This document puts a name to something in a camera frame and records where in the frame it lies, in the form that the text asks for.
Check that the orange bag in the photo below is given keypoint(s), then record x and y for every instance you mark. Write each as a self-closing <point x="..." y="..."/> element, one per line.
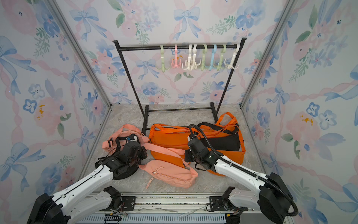
<point x="163" y="129"/>
<point x="238" y="156"/>
<point x="175" y="146"/>

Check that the black strap bag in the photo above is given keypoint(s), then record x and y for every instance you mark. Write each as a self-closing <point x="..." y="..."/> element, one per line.
<point x="223" y="137"/>

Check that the pink bag with buckle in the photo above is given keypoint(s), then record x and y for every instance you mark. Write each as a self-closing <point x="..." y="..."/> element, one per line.
<point x="119" y="138"/>

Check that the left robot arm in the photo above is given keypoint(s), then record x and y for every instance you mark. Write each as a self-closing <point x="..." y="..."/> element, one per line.
<point x="73" y="203"/>

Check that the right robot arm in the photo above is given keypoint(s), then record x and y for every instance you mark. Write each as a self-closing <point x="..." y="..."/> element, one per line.
<point x="267" y="193"/>

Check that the white plastic hook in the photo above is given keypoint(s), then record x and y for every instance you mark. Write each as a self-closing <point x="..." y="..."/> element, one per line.
<point x="194" y="63"/>
<point x="187" y="66"/>

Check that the pale green hook far left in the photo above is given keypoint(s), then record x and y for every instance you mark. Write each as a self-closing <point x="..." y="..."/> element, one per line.
<point x="162" y="68"/>

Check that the pink plastic hook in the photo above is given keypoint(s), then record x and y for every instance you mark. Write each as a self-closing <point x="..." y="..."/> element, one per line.
<point x="176" y="61"/>

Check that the white hook far right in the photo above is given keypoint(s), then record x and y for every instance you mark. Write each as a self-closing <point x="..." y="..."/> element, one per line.
<point x="231" y="64"/>

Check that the green plastic hook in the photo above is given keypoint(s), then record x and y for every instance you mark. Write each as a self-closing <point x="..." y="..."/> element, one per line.
<point x="221" y="60"/>
<point x="203" y="61"/>

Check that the blue plastic hook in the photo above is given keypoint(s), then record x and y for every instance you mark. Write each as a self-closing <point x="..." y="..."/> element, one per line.
<point x="212" y="62"/>

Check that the black metal clothes rack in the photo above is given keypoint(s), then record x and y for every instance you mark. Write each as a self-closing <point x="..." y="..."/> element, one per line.
<point x="145" y="110"/>

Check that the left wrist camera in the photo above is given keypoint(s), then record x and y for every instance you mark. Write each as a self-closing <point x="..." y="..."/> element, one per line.
<point x="131" y="137"/>

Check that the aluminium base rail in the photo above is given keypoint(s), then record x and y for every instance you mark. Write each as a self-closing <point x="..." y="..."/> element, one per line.
<point x="182" y="206"/>

